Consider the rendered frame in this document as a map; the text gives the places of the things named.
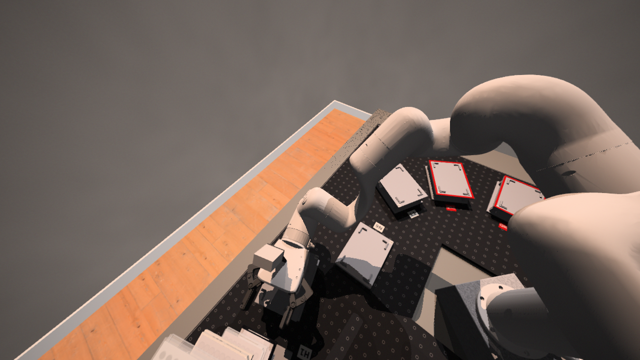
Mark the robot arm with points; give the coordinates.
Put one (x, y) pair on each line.
(579, 247)

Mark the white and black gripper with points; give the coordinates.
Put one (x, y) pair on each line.
(286, 277)

